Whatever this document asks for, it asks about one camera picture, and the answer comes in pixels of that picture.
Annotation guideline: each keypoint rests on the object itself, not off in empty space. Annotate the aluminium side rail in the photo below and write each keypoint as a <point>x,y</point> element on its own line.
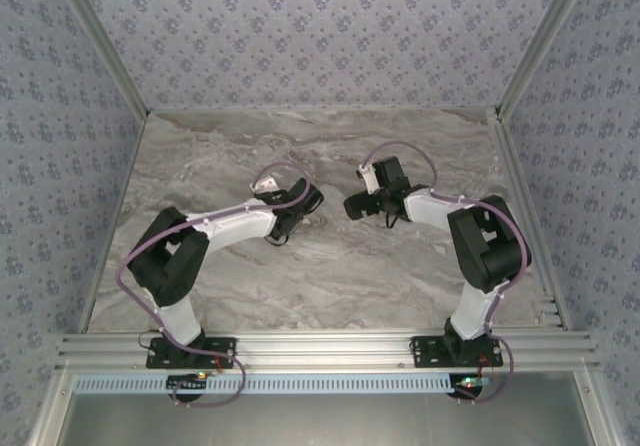
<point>530,226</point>
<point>117,206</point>

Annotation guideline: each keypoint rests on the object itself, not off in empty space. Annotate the grey metal panel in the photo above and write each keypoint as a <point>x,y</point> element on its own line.
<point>320,421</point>

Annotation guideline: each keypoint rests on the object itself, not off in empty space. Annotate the small black electronics board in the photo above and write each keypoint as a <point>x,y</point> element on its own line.
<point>182,382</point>
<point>470,382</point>

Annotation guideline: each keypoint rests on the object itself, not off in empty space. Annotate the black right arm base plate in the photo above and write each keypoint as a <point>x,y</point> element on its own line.
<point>425,353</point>

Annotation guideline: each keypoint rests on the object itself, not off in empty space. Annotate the aluminium frame post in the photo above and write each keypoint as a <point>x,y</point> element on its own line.
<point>100,41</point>
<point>545,41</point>

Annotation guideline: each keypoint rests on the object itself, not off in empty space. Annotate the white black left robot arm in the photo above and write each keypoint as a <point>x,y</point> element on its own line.
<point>235,226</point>

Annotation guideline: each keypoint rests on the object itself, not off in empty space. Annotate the aluminium mounting rail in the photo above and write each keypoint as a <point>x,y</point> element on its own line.
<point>320,348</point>

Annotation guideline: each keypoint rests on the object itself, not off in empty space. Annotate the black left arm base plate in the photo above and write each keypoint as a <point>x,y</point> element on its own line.
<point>220,358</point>

